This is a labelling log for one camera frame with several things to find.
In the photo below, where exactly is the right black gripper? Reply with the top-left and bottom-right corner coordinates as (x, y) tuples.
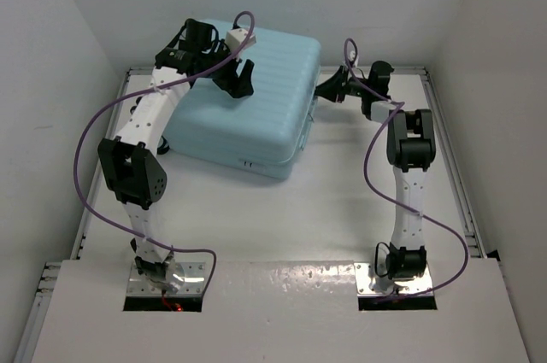
(313, 67), (371, 104)

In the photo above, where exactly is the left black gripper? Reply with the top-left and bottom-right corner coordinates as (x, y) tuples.
(199, 40), (252, 99)

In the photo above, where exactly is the light blue hardshell suitcase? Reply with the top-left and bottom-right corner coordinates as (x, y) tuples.
(163, 27), (321, 179)

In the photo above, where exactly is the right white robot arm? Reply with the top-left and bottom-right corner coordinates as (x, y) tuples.
(315, 61), (436, 280)

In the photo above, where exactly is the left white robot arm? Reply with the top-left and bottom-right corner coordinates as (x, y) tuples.
(97, 19), (256, 285)

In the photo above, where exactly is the rear suitcase wheel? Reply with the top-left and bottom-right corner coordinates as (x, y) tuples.
(156, 137), (170, 155)

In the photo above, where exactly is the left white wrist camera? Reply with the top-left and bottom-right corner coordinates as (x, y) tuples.
(225, 27), (256, 55)

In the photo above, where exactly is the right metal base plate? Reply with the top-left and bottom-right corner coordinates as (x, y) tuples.
(354, 262), (434, 299)

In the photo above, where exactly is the metal base plate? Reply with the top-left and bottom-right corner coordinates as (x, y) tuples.
(354, 262), (434, 299)
(126, 262), (206, 298)

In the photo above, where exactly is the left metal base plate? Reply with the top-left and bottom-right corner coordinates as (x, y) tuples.
(126, 262), (206, 298)

